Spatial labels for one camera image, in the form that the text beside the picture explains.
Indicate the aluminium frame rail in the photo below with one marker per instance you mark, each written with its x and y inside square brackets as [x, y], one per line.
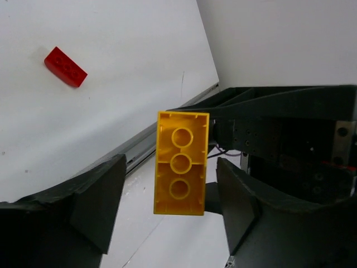
[174, 131]

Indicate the yellow lego brick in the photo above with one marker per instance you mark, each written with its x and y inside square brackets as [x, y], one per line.
[179, 191]

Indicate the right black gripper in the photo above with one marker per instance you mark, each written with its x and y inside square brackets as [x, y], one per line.
[313, 159]

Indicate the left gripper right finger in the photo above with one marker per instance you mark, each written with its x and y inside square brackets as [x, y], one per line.
[269, 228]

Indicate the red lego brick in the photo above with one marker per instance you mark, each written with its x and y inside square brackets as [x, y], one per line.
[64, 68]

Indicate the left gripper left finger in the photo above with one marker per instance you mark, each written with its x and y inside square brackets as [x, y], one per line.
[67, 225]

